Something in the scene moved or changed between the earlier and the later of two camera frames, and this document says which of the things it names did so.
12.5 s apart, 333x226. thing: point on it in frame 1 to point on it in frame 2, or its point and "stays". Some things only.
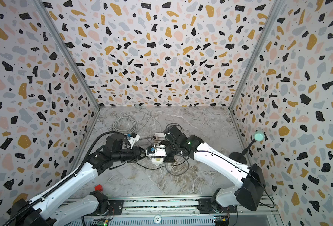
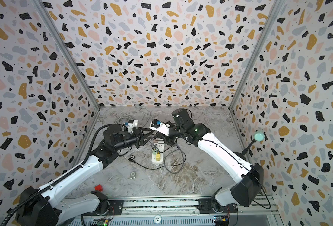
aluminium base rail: x=176 y=211 stays
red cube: x=99 y=187 stays
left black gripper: x=138 y=153 to x=141 y=139
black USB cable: x=162 y=167 stays
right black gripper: x=169 y=160 to x=175 y=126
